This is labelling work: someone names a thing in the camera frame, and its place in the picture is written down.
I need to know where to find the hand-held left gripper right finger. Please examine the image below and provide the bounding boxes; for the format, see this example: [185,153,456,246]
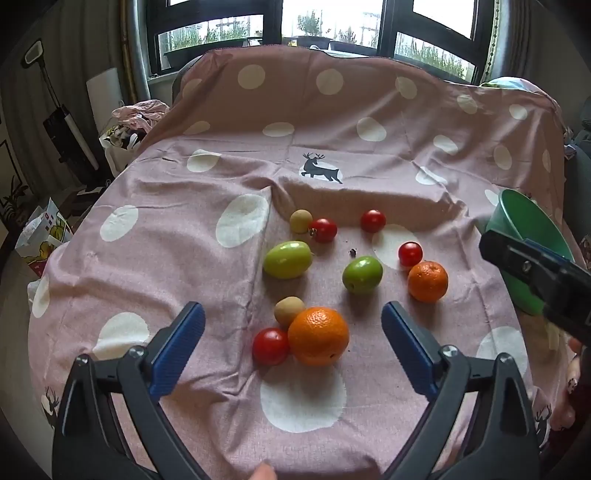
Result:
[381,301,541,480]

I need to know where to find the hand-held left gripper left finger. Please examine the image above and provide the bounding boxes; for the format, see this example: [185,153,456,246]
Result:
[52,302,206,480]

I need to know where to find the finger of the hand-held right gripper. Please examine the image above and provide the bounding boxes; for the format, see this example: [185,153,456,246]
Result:
[479,230,568,306]

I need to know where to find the green plastic bowl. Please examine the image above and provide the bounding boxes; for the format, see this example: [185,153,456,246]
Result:
[485,189,575,317]

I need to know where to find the small orange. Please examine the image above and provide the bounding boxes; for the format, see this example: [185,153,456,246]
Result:
[407,260,450,304]

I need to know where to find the round green fruit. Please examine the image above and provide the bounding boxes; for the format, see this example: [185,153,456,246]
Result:
[342,256,384,295]

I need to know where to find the large orange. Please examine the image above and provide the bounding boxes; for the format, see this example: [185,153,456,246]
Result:
[287,306,350,367]

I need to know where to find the red cherry tomato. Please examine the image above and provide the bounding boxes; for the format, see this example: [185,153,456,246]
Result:
[252,328,291,367]
[360,209,387,233]
[398,241,424,267]

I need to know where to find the tan longan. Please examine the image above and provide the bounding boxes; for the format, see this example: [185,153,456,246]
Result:
[274,296,306,328]
[289,209,314,234]

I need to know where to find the oblong green fruit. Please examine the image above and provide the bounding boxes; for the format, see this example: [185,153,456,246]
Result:
[263,240,313,280]

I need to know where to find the red tomato with stem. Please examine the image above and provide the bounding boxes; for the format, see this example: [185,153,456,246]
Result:
[308,218,338,243]

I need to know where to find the person's right hand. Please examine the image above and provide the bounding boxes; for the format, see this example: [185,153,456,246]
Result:
[551,337,585,428]

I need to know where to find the pink spotted deer cloth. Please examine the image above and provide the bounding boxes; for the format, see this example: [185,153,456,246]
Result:
[28,46,571,480]

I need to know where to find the light blue cloth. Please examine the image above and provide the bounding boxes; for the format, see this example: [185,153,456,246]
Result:
[480,76,550,94]

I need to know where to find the printed paper bag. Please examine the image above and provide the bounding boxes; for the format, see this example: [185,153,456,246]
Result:
[15,198,75,278]

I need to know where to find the white patterned bag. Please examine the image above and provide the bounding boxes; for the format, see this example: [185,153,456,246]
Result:
[99,124,144,178]

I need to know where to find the grey curtain with patterned trim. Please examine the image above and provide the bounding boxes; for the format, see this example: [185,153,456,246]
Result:
[480,0,532,84]

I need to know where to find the pink clothes pile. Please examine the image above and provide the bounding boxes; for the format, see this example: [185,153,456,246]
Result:
[112,99,171,132]

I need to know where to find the upright vacuum cleaner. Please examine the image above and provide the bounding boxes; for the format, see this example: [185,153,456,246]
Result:
[23,41,100,171]

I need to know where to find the white cylindrical appliance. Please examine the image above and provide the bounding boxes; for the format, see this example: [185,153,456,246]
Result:
[86,68,122,134]

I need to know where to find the black framed window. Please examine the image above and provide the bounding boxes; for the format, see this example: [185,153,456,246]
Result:
[147,0,497,84]

